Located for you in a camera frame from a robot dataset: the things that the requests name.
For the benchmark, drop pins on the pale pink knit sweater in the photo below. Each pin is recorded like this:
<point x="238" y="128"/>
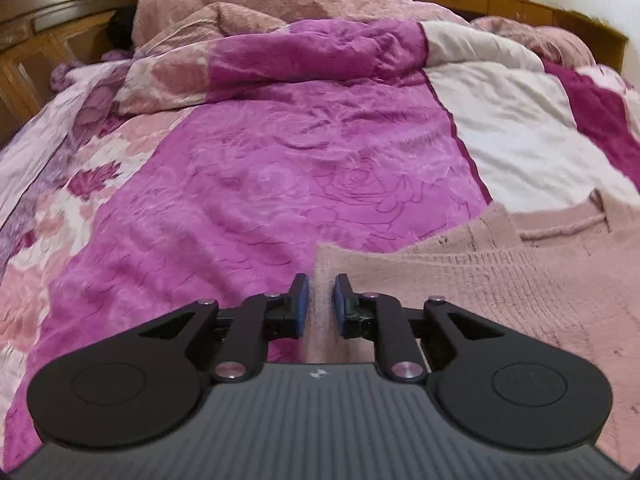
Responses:
<point x="475" y="280"/>

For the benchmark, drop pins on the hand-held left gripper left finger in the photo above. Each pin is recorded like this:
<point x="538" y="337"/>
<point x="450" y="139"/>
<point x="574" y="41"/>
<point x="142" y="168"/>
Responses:
<point x="300" y="306"/>

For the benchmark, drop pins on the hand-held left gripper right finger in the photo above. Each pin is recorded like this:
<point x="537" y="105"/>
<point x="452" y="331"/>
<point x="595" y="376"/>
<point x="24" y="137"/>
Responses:
<point x="342" y="306"/>

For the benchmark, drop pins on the magenta white floral quilt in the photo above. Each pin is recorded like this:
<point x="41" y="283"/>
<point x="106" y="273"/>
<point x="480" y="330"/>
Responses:
<point x="260" y="160"/>

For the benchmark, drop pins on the dark wooden headboard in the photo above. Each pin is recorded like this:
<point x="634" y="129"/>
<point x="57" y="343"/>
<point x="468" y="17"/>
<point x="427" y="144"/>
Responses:
<point x="45" y="30"/>

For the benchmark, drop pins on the dusty pink textured blanket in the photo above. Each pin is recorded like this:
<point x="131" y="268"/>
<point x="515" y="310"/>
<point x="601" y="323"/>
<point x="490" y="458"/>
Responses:
<point x="280" y="0"/>

